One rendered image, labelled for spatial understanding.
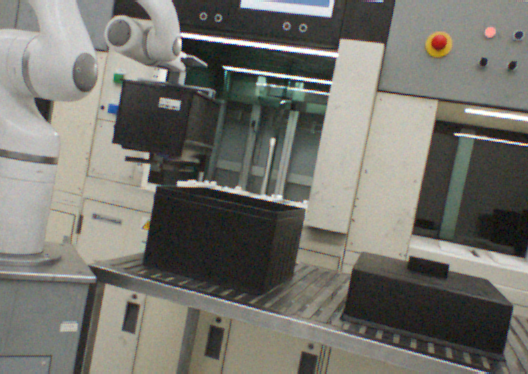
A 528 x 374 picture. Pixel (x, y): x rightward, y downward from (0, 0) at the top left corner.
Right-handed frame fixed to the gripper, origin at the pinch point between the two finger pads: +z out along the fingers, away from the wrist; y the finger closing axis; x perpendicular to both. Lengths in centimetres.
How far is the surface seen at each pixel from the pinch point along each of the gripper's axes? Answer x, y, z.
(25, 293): -53, 10, -61
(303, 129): -4, 15, 104
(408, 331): -48, 74, -38
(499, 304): -39, 88, -37
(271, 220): -34, 45, -38
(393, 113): -2, 60, 15
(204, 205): -34, 30, -38
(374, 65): 9, 53, 10
